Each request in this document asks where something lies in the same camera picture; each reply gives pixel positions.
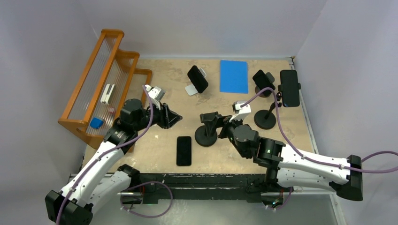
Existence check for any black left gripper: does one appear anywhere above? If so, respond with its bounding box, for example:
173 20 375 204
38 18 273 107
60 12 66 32
133 98 181 132

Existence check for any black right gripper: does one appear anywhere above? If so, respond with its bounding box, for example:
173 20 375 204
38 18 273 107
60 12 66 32
204 113 244 147

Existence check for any black round-base phone stand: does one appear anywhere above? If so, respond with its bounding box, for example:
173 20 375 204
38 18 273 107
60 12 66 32
194 112 222 147

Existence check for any black smartphone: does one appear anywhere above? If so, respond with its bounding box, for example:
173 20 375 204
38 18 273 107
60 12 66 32
176 136 192 166

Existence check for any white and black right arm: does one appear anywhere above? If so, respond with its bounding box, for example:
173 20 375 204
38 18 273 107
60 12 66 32
214 115 363 201

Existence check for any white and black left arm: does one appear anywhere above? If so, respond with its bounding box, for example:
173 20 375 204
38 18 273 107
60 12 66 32
45 99 182 225

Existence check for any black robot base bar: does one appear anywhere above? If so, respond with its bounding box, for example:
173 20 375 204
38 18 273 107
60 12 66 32
113 172 294 206

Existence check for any white folding phone stand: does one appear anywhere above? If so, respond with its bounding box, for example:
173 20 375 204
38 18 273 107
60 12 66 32
184 67 207 97

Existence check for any black tall phone stand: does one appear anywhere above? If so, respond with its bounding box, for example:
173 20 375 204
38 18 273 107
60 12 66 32
254 91 284 130

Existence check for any black phone on white stand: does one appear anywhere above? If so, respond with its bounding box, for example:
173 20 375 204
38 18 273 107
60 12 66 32
187 65 209 94

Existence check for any black phone on small stand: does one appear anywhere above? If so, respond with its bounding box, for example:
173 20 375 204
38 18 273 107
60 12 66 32
252 69 276 97

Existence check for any blue rectangular mat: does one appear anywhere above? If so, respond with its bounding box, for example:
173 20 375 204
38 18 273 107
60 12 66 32
220 60 248 94

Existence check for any white device on rack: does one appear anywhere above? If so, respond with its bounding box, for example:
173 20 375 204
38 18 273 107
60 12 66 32
100 83 116 105

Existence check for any orange wooden rack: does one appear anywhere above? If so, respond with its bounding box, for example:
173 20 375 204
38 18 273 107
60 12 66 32
58 29 153 149

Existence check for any blue object on rack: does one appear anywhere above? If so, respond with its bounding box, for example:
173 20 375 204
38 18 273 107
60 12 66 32
89 117 104 129

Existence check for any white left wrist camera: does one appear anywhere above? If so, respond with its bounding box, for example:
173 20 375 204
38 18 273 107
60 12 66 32
145 84 166 110

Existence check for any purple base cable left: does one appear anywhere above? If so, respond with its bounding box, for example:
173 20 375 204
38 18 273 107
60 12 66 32
119 181 173 218

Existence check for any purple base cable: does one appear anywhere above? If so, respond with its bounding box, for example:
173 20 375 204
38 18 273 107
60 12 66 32
119 181 173 218
264 187 294 212

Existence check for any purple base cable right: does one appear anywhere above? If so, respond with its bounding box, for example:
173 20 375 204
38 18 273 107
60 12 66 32
264 187 294 212

